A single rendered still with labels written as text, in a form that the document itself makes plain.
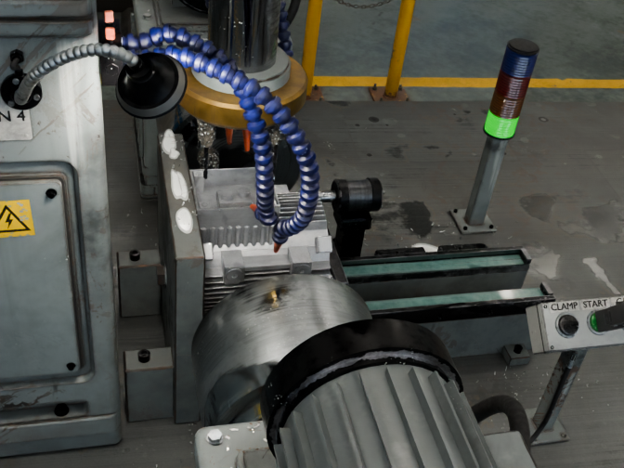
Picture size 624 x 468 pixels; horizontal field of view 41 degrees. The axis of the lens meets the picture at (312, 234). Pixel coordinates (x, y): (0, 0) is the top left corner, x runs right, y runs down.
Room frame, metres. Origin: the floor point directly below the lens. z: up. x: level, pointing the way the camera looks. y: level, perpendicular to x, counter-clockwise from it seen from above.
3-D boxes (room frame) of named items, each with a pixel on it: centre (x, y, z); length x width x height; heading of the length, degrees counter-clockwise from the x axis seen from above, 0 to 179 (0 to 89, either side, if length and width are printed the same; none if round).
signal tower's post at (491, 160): (1.44, -0.34, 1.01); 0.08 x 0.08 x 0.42; 18
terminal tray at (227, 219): (0.98, 0.12, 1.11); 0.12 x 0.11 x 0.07; 108
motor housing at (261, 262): (0.99, 0.08, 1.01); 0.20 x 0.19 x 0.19; 108
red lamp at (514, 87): (1.44, -0.34, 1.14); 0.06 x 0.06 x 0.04
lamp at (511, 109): (1.44, -0.34, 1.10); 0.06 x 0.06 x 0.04
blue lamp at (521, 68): (1.44, -0.34, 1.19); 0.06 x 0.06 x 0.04
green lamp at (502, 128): (1.44, -0.34, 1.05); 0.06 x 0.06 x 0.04
